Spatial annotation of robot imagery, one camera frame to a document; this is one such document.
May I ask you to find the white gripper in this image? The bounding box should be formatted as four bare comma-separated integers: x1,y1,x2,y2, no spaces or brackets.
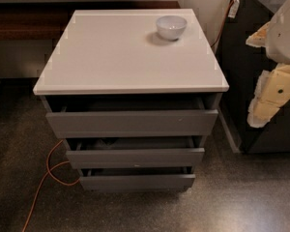
246,0,290,128

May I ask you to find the dark wooden bench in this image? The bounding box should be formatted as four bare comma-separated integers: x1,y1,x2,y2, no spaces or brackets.
0,1,180,41

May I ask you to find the white ceramic bowl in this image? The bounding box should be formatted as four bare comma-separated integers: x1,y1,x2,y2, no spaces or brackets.
156,15,188,41

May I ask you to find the orange floor cable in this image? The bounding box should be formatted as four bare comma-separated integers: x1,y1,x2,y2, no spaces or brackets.
21,139,81,232

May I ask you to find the black side cabinet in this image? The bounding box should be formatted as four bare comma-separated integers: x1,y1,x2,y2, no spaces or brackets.
216,0,290,154

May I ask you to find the white-topped grey drawer cabinet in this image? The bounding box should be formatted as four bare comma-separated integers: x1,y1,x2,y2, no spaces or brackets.
32,8,230,193

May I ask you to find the grey top drawer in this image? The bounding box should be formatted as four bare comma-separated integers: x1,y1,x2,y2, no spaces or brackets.
46,95,218,138

